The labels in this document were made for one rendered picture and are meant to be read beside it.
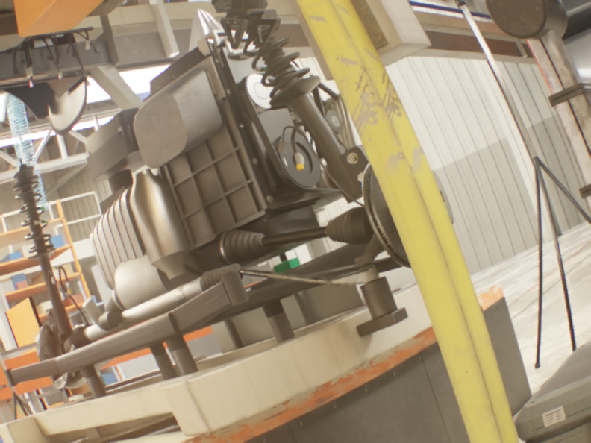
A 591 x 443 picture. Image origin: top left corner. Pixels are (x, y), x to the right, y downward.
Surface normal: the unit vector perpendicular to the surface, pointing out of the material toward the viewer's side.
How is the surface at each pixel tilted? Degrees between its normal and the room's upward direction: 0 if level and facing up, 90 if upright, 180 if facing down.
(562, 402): 45
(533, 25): 90
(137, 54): 90
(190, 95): 90
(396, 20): 90
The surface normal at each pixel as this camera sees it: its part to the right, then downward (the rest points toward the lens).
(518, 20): -0.55, 0.15
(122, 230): -0.73, 0.24
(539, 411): -0.65, -0.54
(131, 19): 0.73, -0.34
